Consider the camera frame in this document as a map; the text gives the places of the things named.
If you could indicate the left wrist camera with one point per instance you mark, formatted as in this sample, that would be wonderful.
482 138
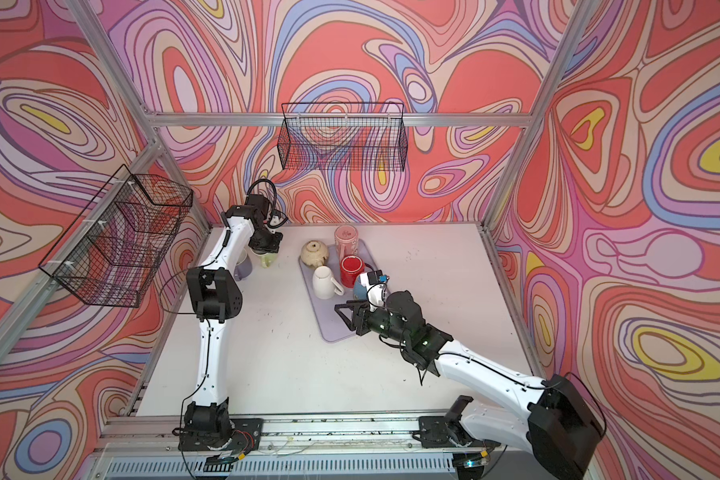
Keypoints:
276 219

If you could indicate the black wire basket wall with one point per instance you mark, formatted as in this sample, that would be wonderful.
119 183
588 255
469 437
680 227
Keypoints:
123 244
343 136

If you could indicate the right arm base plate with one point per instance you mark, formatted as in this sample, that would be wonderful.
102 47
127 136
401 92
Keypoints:
438 432

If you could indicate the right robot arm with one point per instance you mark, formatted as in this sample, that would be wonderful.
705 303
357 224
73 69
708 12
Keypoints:
547 418

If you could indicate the lavender mug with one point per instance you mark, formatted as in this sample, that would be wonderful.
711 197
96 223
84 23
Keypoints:
243 267

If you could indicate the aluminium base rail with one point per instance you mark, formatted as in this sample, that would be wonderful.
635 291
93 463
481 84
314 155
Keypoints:
355 445

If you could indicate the beige ceramic teapot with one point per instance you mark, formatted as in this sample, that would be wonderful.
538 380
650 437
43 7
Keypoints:
314 254

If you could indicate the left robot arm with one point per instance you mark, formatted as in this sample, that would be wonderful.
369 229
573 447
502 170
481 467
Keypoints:
216 299

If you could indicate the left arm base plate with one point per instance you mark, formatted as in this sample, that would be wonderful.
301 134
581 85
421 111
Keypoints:
242 435

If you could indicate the black wire basket back wall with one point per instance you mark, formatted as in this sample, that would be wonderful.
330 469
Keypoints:
343 136

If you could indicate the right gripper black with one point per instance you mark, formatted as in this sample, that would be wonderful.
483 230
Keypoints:
360 312

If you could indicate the white mug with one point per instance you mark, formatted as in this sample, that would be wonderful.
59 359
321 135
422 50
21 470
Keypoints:
325 286

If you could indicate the lavender tray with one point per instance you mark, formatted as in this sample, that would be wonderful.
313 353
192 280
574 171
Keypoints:
331 327

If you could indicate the light green mug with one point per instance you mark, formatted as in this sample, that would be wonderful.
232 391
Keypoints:
268 259

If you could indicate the red mug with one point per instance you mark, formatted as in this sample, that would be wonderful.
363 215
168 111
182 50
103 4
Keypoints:
351 266

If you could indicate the pink patterned mug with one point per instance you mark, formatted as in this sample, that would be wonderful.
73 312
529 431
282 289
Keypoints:
346 239

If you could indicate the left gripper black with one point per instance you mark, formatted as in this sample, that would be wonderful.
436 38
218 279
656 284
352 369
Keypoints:
272 247

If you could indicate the blue floral mug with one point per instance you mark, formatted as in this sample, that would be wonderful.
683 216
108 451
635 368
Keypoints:
360 290

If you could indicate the black wire basket left wall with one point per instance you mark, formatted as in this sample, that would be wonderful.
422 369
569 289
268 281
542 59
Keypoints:
123 244

